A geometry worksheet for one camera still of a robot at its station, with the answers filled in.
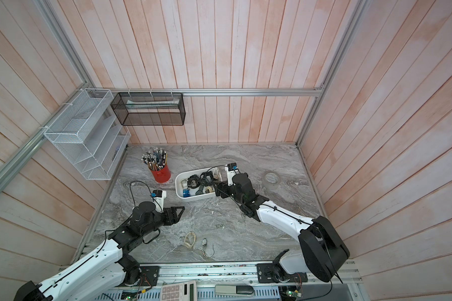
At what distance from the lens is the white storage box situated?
3.13 feet

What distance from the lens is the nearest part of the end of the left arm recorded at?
715 millimetres

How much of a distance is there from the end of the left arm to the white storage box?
0.19 m
